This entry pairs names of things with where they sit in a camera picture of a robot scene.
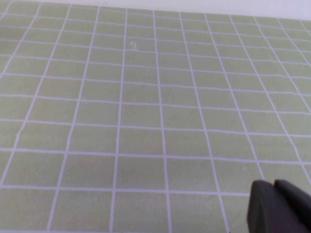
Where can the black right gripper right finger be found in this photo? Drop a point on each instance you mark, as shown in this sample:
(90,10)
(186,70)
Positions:
(295,206)

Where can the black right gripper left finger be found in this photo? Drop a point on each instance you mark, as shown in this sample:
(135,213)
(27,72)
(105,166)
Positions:
(261,208)

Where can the green grid cutting mat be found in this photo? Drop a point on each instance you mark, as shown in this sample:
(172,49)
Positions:
(145,121)

